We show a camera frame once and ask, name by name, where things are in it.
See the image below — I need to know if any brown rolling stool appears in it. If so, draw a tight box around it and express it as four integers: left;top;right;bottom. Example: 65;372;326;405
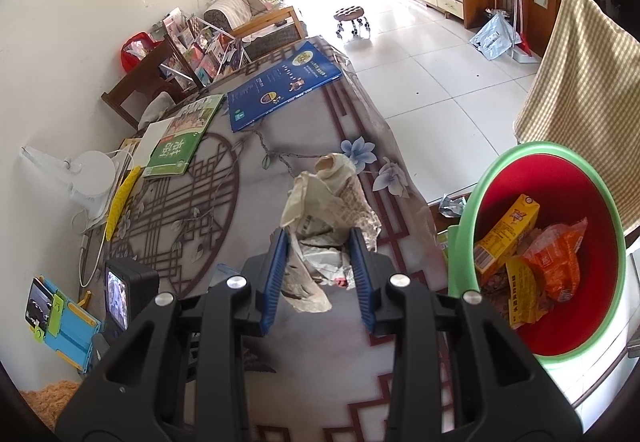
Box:
333;5;373;40

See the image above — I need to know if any magazine rack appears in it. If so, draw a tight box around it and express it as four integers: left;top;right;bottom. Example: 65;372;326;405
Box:
159;6;252;89

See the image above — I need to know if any white desk lamp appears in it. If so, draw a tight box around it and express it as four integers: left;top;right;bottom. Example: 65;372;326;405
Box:
19;145;119;224

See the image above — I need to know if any blue plastic phone stand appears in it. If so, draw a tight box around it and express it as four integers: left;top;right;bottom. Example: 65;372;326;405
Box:
24;275;102;376

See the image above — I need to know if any wooden chair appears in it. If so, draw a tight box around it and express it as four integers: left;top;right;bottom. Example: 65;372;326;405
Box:
100;39;189;131

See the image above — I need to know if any blue book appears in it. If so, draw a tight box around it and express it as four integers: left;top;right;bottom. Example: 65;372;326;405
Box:
226;41;343;134

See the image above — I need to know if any broom and dustpan set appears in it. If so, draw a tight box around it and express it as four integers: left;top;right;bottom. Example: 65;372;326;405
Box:
501;0;542;64

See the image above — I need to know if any red bin with green rim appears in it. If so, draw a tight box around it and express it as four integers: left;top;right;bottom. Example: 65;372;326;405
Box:
446;140;628;364

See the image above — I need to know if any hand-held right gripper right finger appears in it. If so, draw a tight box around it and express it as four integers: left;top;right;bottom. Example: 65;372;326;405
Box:
349;227;583;442

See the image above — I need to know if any newspaper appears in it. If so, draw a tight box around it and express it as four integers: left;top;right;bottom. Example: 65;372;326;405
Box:
278;152;384;315

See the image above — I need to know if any yellow curved plastic strip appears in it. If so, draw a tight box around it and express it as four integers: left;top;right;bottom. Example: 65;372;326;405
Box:
105;165;143;241

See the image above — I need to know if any white paper pad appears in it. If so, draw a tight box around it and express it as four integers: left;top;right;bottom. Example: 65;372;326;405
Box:
135;117;174;167

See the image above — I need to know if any crumpled silver wrapper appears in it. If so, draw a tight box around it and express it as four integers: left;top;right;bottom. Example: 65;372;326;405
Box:
436;191;472;219

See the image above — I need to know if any smartphone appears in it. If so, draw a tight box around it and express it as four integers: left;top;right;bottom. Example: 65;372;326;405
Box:
24;277;54;331

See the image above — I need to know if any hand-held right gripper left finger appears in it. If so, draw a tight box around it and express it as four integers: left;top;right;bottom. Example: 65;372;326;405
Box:
55;227;291;442

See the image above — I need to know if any red bag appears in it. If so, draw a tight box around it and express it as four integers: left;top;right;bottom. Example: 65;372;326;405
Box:
120;32;164;74

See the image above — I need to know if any orange snack bag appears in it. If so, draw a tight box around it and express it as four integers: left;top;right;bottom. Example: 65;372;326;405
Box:
519;216;589;306

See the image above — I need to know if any yellow checked cloth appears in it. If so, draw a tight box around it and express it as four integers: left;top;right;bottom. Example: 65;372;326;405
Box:
514;0;640;234

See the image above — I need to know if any yellow medicine box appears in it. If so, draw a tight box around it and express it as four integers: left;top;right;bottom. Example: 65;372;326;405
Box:
504;253;557;331

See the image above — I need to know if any blue plastic bag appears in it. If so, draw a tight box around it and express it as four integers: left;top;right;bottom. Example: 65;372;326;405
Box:
468;12;522;63

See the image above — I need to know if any wooden sofa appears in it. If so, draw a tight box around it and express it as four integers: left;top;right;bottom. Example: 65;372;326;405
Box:
203;0;308;62

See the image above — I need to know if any green book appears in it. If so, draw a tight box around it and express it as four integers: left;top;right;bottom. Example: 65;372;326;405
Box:
142;94;226;179

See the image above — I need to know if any yellow orange juice box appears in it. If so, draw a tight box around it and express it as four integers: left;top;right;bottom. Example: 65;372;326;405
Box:
471;193;542;274

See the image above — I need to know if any white power cable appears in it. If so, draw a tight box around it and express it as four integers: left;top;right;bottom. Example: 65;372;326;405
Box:
79;146;137;289

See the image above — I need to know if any orange fluffy cushion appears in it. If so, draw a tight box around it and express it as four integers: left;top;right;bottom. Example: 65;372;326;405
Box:
21;378;82;429

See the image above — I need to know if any floral printed tablecloth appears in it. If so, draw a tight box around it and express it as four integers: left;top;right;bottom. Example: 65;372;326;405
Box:
77;36;586;442

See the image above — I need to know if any white cloth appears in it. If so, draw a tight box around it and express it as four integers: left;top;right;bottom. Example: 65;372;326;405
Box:
136;91;174;124

